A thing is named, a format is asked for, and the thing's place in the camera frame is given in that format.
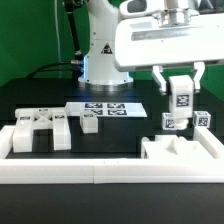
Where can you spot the white chair seat part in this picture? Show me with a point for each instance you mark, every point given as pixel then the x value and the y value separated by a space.
pixel 168 147

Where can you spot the white U-shaped fence frame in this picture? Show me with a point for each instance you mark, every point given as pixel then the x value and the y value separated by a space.
pixel 99 171

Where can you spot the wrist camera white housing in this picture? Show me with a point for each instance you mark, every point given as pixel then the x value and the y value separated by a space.
pixel 141 8

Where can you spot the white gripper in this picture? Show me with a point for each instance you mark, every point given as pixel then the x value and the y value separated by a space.
pixel 140 44

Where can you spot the white chair back part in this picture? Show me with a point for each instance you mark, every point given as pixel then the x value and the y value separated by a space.
pixel 31 119

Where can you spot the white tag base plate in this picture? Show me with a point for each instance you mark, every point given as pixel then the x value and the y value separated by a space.
pixel 106 109

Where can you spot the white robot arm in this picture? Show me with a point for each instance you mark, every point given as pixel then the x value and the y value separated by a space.
pixel 110 42

